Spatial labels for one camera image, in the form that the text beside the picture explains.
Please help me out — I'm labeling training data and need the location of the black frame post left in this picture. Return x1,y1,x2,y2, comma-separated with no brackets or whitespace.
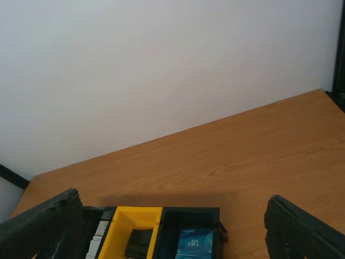
0,165,30,190

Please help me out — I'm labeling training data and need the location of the black card bin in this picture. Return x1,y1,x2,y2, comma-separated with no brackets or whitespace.
153,207,229,258
77,206,116,258

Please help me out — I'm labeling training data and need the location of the black frame post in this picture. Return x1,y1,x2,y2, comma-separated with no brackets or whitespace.
325,1,344,112
0,165,30,190

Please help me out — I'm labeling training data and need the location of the white card stack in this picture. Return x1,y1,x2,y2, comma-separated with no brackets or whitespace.
85,221,109,259

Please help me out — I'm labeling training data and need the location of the blue card stack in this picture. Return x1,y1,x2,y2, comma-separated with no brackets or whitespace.
175,228,213,258

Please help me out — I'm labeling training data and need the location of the black card stack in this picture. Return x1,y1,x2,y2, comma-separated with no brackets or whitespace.
125,229,153,259

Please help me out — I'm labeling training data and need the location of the black frame post right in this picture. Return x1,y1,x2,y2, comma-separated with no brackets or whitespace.
325,1,344,112

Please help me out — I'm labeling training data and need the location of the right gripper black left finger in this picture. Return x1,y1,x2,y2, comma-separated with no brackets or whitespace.
1,188,83,258

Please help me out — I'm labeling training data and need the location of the yellow middle card bin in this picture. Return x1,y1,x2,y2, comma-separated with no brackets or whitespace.
98,206,163,258

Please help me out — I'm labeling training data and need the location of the black left card bin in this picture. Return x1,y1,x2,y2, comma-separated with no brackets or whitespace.
77,206,116,258

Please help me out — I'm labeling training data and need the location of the black right card bin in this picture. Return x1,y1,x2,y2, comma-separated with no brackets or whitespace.
153,207,229,258

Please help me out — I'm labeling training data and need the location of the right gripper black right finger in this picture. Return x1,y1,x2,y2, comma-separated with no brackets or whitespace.
264,195,344,258

